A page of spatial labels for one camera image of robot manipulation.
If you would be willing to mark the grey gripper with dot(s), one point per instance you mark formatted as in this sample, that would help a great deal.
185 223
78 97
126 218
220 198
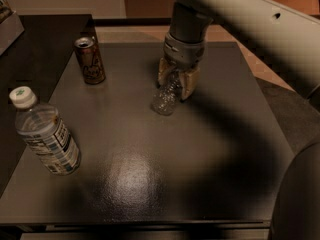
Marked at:
182 53

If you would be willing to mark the clear plastic water bottle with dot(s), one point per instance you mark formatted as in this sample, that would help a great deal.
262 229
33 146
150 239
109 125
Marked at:
168 95

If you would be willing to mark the brown soda can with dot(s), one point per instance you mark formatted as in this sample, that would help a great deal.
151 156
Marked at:
89 58

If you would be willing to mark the full water bottle white cap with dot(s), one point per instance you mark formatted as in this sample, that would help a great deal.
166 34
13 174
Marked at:
43 130

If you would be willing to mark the grey box at left edge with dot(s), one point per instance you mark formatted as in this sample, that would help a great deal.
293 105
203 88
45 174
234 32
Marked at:
11 26

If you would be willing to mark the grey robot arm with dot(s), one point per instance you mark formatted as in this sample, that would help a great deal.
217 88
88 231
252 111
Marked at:
287 42

